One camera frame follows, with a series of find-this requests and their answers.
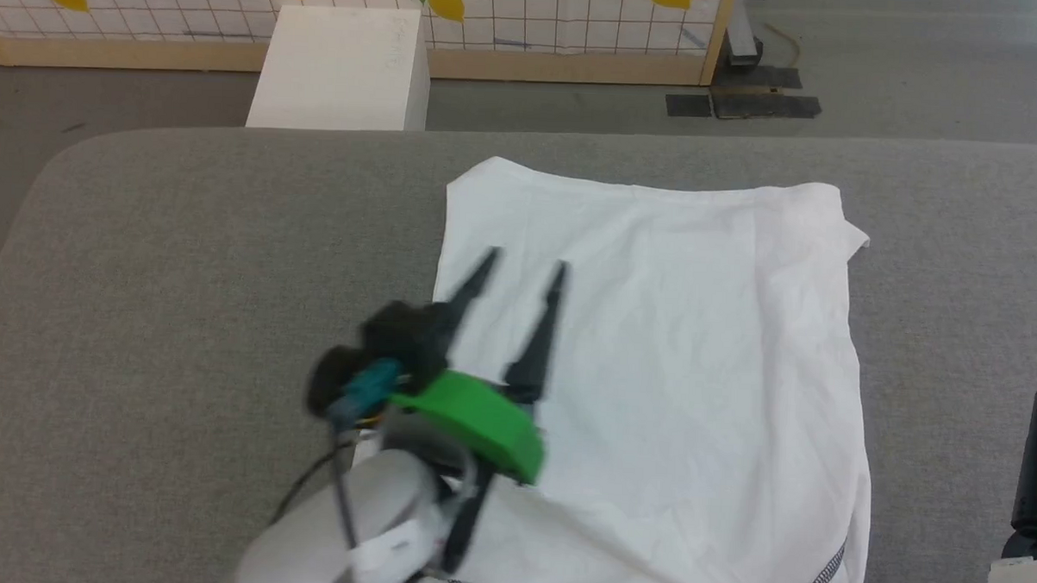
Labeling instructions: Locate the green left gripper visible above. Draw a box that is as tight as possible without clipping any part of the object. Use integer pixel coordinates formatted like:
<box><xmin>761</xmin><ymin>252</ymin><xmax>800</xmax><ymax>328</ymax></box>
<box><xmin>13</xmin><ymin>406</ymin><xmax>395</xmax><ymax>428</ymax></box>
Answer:
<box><xmin>303</xmin><ymin>240</ymin><xmax>570</xmax><ymax>490</ymax></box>

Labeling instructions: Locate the white long-sleeve garment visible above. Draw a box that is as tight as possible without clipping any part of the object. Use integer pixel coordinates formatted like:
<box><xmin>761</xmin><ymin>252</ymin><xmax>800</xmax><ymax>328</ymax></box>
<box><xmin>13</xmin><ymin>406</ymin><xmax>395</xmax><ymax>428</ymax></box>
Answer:
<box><xmin>349</xmin><ymin>151</ymin><xmax>884</xmax><ymax>583</ymax></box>

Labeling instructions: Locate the white rectangular box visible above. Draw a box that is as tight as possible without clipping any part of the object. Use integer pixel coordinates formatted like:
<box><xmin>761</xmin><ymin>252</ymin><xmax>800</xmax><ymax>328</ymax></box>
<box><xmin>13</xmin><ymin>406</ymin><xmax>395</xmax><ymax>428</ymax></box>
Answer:
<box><xmin>245</xmin><ymin>3</ymin><xmax>433</xmax><ymax>135</ymax></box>

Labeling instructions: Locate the lemon-print grid partition panel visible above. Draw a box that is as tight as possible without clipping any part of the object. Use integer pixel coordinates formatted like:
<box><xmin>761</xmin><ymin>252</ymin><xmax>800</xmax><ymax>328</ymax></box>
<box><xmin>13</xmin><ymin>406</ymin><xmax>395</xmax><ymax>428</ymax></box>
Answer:
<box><xmin>0</xmin><ymin>0</ymin><xmax>738</xmax><ymax>91</ymax></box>

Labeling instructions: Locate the grey fabric sofa seat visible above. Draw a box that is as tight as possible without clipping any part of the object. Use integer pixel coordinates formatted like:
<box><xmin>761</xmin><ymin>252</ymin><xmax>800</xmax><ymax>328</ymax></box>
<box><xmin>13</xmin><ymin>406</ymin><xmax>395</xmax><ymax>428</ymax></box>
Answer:
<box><xmin>0</xmin><ymin>108</ymin><xmax>1037</xmax><ymax>583</ymax></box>

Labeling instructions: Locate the large black floor tape patch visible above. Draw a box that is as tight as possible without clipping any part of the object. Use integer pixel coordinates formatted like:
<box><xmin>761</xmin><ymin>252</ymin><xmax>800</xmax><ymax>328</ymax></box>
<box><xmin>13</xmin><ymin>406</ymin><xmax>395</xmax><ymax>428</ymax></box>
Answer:
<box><xmin>711</xmin><ymin>64</ymin><xmax>825</xmax><ymax>123</ymax></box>

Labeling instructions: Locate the grey metal partition foot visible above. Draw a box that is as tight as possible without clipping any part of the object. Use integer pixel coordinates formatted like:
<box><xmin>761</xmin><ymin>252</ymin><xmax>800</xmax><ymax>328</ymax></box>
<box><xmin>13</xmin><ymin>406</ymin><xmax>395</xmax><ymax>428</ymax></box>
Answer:
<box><xmin>722</xmin><ymin>0</ymin><xmax>765</xmax><ymax>72</ymax></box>

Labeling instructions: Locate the left gripper teal-plug black cable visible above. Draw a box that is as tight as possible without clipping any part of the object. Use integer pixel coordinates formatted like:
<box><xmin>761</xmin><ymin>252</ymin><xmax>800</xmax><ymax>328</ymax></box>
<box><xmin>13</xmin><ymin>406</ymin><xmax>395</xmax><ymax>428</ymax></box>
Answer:
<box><xmin>268</xmin><ymin>356</ymin><xmax>405</xmax><ymax>551</ymax></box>

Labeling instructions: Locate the thin yellowish floor cable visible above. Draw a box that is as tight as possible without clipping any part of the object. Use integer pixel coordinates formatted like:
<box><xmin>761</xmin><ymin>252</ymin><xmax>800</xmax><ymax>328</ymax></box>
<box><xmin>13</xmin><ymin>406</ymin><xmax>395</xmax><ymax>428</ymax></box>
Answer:
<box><xmin>763</xmin><ymin>22</ymin><xmax>804</xmax><ymax>68</ymax></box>

